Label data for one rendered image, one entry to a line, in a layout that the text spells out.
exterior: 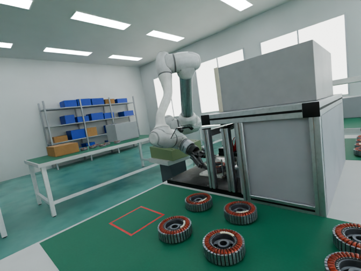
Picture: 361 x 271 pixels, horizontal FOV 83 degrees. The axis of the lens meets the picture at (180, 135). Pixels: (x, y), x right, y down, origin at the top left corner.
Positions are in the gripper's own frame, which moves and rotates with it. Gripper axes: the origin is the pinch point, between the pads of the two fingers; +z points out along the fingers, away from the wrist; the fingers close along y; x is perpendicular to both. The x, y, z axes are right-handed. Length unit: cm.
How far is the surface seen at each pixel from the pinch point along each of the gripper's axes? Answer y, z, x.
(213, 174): 20.1, 8.4, 8.9
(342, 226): 32, 52, 28
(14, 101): -18, -636, -217
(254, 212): 34, 33, 16
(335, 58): -472, -38, 89
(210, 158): 20.4, 4.3, 15.1
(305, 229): 31, 46, 20
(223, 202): 27.4, 20.0, 5.3
